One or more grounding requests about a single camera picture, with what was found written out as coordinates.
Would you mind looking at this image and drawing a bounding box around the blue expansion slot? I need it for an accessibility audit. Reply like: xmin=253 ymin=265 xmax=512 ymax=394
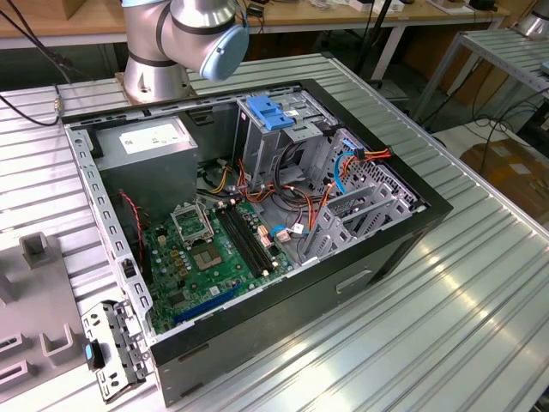
xmin=172 ymin=285 xmax=242 ymax=326

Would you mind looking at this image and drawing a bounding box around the orange red disk power wire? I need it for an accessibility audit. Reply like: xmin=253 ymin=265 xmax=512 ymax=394
xmin=306 ymin=147 xmax=394 ymax=236

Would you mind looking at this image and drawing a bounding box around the orange red wire bundle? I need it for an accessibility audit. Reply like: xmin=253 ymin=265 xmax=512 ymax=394
xmin=236 ymin=158 xmax=275 ymax=205

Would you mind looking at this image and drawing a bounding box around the blue wire with white plug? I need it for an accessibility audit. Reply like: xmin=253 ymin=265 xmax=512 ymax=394
xmin=272 ymin=223 xmax=311 ymax=244

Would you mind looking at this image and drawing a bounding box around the yellow black wire bundle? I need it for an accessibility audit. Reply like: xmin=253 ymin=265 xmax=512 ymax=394
xmin=208 ymin=165 xmax=232 ymax=195

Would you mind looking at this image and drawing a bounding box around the metal socket cover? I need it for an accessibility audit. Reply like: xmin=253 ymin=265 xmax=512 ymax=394
xmin=170 ymin=201 xmax=214 ymax=246

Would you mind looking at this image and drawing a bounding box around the grey metal slot retainer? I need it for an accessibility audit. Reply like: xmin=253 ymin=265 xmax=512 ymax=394
xmin=80 ymin=299 xmax=154 ymax=403

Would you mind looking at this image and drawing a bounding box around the blue plastic drive latch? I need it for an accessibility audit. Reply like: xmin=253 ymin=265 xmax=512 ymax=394
xmin=247 ymin=96 xmax=296 ymax=132

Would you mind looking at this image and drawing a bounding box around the metal slat side table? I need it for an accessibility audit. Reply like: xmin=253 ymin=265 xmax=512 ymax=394
xmin=411 ymin=27 xmax=549 ymax=125

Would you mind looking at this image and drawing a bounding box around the black stand pole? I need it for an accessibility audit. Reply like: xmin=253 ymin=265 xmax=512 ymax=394
xmin=353 ymin=0 xmax=394 ymax=89

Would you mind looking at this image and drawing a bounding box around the blue disk data wire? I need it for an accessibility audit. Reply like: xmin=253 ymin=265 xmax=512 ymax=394
xmin=333 ymin=148 xmax=365 ymax=198

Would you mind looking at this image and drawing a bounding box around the grey parts rack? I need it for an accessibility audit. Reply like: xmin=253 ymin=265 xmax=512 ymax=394
xmin=0 ymin=230 xmax=89 ymax=390

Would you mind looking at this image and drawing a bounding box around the black open PC case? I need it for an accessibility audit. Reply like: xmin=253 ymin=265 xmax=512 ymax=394
xmin=59 ymin=78 xmax=455 ymax=408

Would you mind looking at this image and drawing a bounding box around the grey Dell power supply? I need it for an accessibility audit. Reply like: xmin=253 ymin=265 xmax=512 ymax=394
xmin=92 ymin=115 xmax=200 ymax=215

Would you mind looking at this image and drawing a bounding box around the CPU socket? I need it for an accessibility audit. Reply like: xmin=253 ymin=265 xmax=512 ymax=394
xmin=191 ymin=242 xmax=224 ymax=272

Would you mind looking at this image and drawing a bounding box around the black latch with blue tab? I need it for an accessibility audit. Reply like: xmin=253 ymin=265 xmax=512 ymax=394
xmin=84 ymin=339 xmax=106 ymax=371

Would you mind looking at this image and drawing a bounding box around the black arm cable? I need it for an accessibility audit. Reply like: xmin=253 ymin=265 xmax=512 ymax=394
xmin=0 ymin=7 xmax=74 ymax=85

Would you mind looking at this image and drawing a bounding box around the wooden desk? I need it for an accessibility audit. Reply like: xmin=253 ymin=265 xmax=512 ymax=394
xmin=0 ymin=0 xmax=511 ymax=82

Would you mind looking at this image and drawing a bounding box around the cable with metal plug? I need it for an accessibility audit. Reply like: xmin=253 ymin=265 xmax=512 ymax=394
xmin=0 ymin=83 xmax=65 ymax=128

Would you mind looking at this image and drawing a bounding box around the grey optical drive cage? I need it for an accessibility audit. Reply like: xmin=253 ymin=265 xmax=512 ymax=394
xmin=233 ymin=89 xmax=340 ymax=190

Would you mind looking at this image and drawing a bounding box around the red black fan wire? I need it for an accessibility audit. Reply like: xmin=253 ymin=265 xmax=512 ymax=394
xmin=118 ymin=191 xmax=147 ymax=263

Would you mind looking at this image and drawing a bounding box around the grey metal disk bay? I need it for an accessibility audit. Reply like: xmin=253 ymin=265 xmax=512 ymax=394
xmin=299 ymin=128 xmax=430 ymax=265

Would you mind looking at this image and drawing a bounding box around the green motherboard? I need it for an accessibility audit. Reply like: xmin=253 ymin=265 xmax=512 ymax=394
xmin=143 ymin=197 xmax=298 ymax=336

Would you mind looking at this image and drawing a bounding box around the black RAM slot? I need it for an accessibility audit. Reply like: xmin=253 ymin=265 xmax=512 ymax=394
xmin=215 ymin=205 xmax=263 ymax=278
xmin=220 ymin=203 xmax=268 ymax=276
xmin=226 ymin=201 xmax=274 ymax=272
xmin=232 ymin=199 xmax=279 ymax=270

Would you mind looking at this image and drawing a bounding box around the large brown cardboard box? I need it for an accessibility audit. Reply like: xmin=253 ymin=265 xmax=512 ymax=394
xmin=461 ymin=136 xmax=549 ymax=224

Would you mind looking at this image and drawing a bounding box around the brown cardboard box on desk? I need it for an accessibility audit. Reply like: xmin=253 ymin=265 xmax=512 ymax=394
xmin=63 ymin=0 xmax=89 ymax=21

